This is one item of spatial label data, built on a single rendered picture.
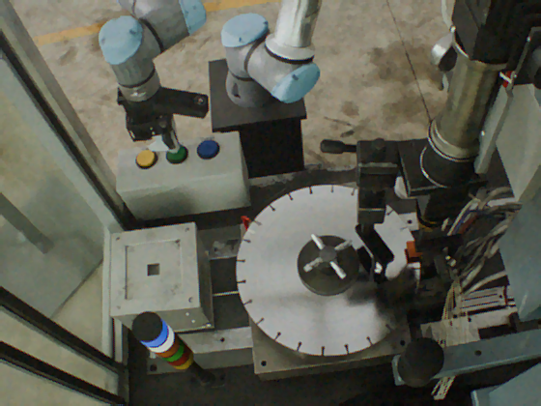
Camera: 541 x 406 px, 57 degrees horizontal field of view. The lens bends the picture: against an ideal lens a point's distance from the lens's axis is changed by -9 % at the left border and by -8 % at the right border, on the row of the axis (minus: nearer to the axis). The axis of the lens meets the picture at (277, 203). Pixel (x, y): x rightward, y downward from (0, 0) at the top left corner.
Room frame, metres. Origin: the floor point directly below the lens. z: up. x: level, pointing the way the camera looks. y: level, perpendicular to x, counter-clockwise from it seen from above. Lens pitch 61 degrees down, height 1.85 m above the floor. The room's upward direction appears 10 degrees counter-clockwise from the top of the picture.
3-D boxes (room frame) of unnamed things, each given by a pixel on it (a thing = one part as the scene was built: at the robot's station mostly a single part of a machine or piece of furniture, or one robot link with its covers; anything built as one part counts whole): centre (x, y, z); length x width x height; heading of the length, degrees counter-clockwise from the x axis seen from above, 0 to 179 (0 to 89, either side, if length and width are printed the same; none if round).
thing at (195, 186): (0.68, 0.20, 0.82); 0.28 x 0.11 x 0.15; 88
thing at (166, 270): (0.43, 0.26, 0.82); 0.18 x 0.18 x 0.15; 88
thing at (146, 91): (0.69, 0.21, 1.15); 0.08 x 0.08 x 0.05
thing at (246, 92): (0.98, 0.01, 0.80); 0.15 x 0.15 x 0.10
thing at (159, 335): (0.23, 0.21, 1.14); 0.05 x 0.04 x 0.03; 178
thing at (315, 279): (0.36, -0.07, 0.96); 0.11 x 0.11 x 0.03
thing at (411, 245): (0.35, -0.26, 0.95); 0.10 x 0.03 x 0.07; 88
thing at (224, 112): (0.98, 0.01, 0.37); 0.40 x 0.40 x 0.75; 88
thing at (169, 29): (0.76, 0.13, 1.22); 0.11 x 0.11 x 0.08; 32
